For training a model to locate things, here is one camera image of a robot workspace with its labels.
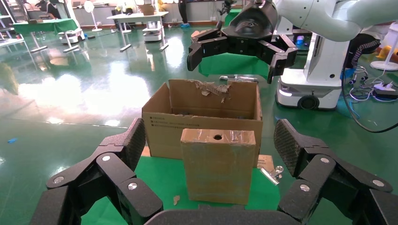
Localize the white metal rack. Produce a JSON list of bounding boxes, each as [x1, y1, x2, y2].
[[0, 0, 25, 47]]

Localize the large open cardboard carton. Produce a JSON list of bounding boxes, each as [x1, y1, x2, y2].
[[141, 78, 264, 168]]

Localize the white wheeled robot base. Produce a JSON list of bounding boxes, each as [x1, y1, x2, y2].
[[275, 17, 351, 111]]

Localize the small brown cardboard box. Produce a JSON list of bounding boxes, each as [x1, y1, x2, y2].
[[180, 128, 257, 206]]

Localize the black corrugated hose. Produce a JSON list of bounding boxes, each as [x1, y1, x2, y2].
[[350, 33, 382, 69]]

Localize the long black floor cable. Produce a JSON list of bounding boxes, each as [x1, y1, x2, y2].
[[341, 40, 398, 134]]

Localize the silver binder clip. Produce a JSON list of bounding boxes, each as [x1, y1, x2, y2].
[[260, 165, 284, 186]]

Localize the green topped white-legged table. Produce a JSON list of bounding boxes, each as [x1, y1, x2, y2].
[[12, 18, 79, 53]]

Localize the white wheeled device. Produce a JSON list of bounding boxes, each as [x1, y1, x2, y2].
[[142, 21, 165, 43], [59, 28, 85, 44]]

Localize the seated person dark clothes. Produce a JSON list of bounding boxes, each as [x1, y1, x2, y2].
[[35, 0, 63, 19]]

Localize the black articulated stand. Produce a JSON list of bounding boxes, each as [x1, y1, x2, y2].
[[217, 0, 237, 19]]

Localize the green table cloth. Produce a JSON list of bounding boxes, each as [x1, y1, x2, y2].
[[80, 155, 282, 225]]

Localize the yellow plastic object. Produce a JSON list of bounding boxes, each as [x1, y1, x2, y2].
[[375, 45, 398, 63]]

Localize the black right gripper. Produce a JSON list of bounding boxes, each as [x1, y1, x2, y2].
[[186, 2, 299, 84]]

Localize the black flat box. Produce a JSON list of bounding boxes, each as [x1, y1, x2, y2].
[[372, 88, 398, 101]]

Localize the white and blue wires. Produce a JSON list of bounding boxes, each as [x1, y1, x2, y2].
[[348, 67, 389, 103]]

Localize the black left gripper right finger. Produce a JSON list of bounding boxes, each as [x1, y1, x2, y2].
[[273, 119, 398, 225]]

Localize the white round-base stand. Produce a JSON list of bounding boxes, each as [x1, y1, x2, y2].
[[370, 23, 398, 71]]

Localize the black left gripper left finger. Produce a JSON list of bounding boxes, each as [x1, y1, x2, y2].
[[29, 118, 164, 225]]

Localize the white power strip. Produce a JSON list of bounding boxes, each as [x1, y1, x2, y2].
[[373, 81, 397, 91]]

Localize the person in black trousers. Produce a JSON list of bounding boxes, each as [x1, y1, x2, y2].
[[177, 0, 190, 25]]

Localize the green cloth covered table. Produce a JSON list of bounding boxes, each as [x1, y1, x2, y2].
[[198, 52, 270, 78]]

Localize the white work table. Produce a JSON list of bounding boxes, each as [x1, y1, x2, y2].
[[107, 12, 169, 53]]

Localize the white standing fan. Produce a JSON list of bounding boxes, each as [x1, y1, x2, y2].
[[83, 0, 103, 33]]

